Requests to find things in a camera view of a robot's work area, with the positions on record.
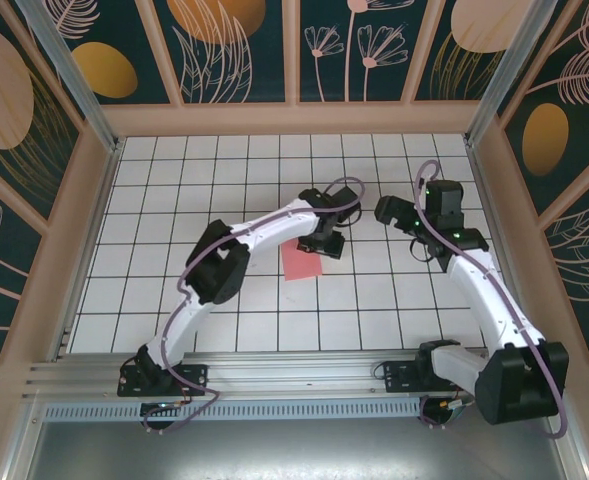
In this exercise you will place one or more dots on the pink paper sheet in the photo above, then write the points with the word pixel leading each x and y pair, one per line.
pixel 301 265

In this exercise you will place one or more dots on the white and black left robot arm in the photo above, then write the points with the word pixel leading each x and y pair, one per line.
pixel 274 225

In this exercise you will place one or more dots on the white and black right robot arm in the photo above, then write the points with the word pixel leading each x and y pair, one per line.
pixel 519 385

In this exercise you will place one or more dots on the grey metal sheet panel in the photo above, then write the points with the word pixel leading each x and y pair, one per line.
pixel 294 450

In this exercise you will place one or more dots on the small green circuit board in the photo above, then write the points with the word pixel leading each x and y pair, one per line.
pixel 461 406

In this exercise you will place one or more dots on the aluminium mounting rail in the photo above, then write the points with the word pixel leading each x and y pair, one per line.
pixel 294 370

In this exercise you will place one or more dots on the aluminium corner post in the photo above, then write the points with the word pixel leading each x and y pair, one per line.
pixel 81 95
pixel 499 85

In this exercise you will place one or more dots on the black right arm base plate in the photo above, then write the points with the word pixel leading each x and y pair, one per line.
pixel 399 375

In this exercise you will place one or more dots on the aluminium side rail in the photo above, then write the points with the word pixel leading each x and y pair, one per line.
pixel 526 335
pixel 63 345

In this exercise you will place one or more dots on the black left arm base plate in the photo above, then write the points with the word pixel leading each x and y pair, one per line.
pixel 194 375

